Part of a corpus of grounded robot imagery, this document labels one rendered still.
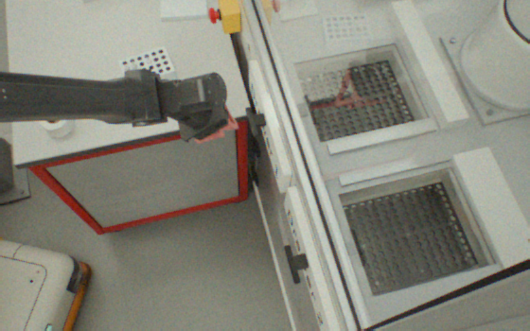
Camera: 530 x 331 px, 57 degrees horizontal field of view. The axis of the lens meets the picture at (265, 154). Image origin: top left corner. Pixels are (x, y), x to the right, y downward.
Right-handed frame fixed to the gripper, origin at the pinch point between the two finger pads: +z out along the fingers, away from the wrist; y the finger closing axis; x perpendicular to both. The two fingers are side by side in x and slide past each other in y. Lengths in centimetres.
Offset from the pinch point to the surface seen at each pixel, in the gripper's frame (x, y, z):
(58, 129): 19.4, -40.3, -6.2
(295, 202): -17.0, 5.3, 8.8
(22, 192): 45, -114, 37
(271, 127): 0.3, 5.5, 8.4
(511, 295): -46, 37, -39
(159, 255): 7, -77, 65
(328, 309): -37.7, 4.9, 9.1
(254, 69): 15.2, 5.9, 8.3
